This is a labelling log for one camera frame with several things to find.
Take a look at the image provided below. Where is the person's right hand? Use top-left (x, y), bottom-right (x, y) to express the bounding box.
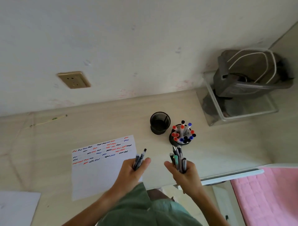
top-left (164, 160), bottom-right (203, 194)

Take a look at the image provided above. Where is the person's left hand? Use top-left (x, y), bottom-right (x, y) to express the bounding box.
top-left (116, 158), bottom-right (152, 190)

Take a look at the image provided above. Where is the person's left forearm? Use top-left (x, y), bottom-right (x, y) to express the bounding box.
top-left (61, 183), bottom-right (140, 226)

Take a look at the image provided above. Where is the person's right forearm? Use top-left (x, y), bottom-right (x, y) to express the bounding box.
top-left (183, 186), bottom-right (231, 226)

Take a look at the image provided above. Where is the bunch of colour-capped pens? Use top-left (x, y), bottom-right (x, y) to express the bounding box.
top-left (172, 120), bottom-right (196, 144)

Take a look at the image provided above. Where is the empty black mesh pen holder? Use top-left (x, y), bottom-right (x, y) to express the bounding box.
top-left (150, 112), bottom-right (172, 135)

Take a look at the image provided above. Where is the paper sheet with coloured scribbles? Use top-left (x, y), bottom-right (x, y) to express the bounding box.
top-left (71, 135), bottom-right (143, 201)

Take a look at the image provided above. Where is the green shirt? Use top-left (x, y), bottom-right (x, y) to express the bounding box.
top-left (96, 182), bottom-right (203, 226)

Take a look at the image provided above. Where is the clear plastic bin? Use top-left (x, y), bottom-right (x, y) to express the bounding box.
top-left (196, 69), bottom-right (279, 127)

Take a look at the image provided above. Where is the pink quilted blanket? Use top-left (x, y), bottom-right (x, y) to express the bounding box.
top-left (230, 166), bottom-right (298, 226)

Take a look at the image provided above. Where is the grey bag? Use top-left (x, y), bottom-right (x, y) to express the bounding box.
top-left (202, 48), bottom-right (294, 117)

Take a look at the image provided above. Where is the blank white paper sheet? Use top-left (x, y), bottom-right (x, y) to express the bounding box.
top-left (0, 191), bottom-right (42, 226)

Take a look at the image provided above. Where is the white bed frame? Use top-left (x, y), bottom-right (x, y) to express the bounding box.
top-left (176, 163), bottom-right (298, 226)

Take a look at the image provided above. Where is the beige wall socket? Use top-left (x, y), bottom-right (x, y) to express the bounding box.
top-left (57, 71), bottom-right (91, 89)

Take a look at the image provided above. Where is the white cord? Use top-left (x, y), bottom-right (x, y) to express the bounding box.
top-left (227, 48), bottom-right (277, 84)

